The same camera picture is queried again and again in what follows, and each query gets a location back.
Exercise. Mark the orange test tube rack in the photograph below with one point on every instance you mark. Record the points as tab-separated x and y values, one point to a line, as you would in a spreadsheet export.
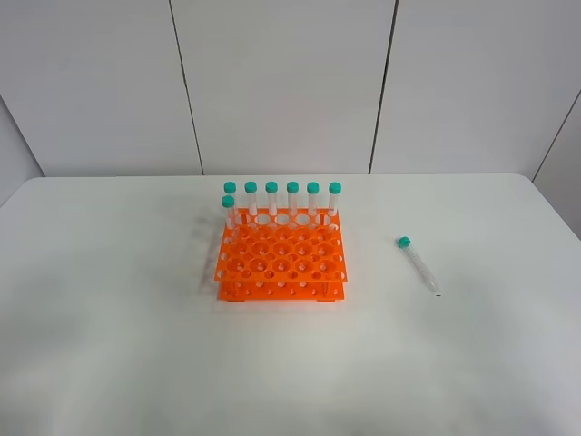
286	258

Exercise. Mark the test tube with teal cap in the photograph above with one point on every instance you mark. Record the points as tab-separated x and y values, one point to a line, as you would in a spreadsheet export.
423	272

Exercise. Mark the second row left tube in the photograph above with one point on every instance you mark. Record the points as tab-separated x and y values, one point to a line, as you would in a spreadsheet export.
232	233

